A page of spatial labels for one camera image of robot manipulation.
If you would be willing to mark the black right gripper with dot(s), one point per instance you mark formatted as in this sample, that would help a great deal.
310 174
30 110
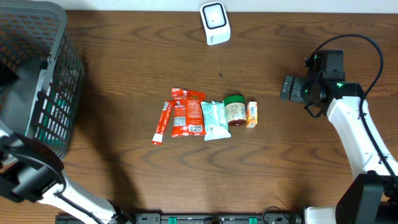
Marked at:
295 94

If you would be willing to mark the small orange carton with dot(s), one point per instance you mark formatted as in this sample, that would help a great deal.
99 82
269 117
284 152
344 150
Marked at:
251 114

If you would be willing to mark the green lid jar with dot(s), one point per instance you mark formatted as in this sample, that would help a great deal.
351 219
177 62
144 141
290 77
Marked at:
235 110

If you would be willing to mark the light green snack packet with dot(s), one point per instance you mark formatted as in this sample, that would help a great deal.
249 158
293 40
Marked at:
215 123

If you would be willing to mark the red snack bag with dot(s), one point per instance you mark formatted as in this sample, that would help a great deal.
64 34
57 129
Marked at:
188 115

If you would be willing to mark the red white packet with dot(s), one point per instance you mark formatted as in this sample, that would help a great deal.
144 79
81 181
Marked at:
163 122

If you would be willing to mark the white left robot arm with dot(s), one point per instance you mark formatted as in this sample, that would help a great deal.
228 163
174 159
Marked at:
37 174

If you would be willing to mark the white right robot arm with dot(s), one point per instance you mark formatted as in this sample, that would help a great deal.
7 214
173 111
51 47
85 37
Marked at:
372 197

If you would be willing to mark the white barcode scanner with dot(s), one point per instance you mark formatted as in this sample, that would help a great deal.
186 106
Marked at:
215 23

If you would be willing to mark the grey plastic mesh basket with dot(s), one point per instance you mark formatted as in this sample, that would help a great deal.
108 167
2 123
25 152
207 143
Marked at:
42 76

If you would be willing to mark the black mounting rail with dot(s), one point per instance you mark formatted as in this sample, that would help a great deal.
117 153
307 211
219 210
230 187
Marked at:
271 218

